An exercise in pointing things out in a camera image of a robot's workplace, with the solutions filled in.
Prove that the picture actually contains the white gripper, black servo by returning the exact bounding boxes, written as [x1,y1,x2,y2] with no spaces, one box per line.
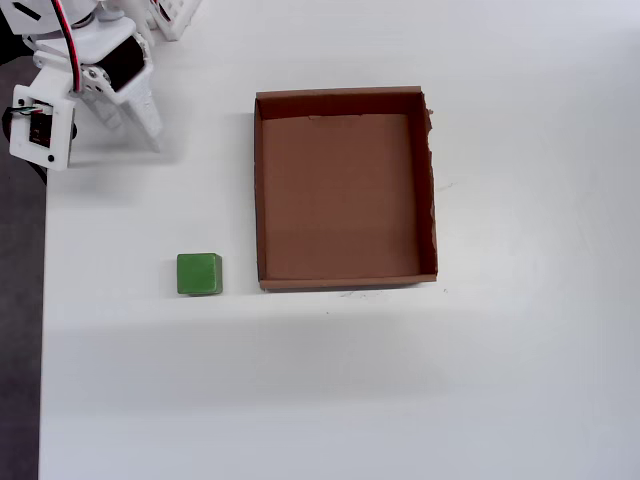
[32,18,163,154]

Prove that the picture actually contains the green cube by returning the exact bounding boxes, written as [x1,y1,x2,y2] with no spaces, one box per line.
[176,252,224,297]

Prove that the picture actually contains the brown cardboard box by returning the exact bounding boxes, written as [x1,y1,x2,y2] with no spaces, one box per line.
[253,85,440,294]

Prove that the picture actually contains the white lattice plastic part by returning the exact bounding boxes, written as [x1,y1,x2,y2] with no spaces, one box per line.
[147,0,204,41]

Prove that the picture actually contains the red black white servo cable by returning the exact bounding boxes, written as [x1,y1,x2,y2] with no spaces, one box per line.
[48,0,84,95]

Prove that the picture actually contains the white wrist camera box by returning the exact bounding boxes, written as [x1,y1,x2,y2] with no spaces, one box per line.
[8,83,77,171]

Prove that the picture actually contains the black camera cable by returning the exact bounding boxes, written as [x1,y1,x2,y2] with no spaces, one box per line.
[1,104,31,149]

